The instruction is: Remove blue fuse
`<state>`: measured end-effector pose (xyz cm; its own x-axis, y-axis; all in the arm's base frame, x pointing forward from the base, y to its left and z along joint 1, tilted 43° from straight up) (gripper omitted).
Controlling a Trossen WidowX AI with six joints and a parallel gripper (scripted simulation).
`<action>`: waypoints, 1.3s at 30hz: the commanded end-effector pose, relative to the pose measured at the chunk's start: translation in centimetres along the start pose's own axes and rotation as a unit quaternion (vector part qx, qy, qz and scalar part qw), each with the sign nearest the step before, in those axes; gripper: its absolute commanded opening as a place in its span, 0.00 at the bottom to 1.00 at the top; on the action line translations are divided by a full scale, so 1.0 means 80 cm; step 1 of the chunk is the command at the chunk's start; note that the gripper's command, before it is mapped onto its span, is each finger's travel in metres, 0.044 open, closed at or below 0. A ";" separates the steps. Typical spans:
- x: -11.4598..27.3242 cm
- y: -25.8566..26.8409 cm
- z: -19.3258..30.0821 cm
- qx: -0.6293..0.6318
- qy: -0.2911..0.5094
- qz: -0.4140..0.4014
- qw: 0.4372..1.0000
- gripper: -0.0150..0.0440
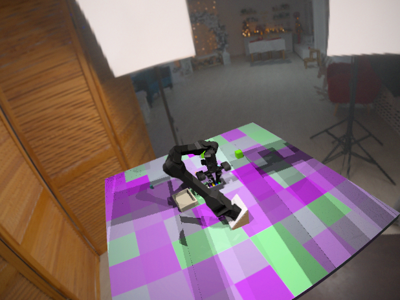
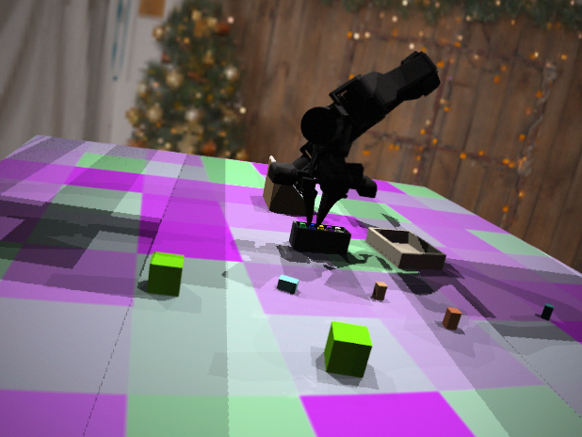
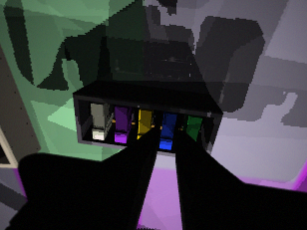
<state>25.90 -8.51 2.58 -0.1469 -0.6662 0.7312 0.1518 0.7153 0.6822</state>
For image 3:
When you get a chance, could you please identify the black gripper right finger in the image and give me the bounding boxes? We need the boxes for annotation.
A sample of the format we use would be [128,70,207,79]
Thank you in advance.
[175,129,307,230]

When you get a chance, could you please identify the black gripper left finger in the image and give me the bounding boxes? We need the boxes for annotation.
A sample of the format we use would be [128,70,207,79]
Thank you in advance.
[18,126,160,230]

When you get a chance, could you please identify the green fuse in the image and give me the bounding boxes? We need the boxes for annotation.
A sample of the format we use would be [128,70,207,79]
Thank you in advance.
[182,114,202,141]

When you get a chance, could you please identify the yellow fuse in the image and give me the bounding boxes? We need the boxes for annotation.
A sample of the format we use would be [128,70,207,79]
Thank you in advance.
[138,108,154,138]

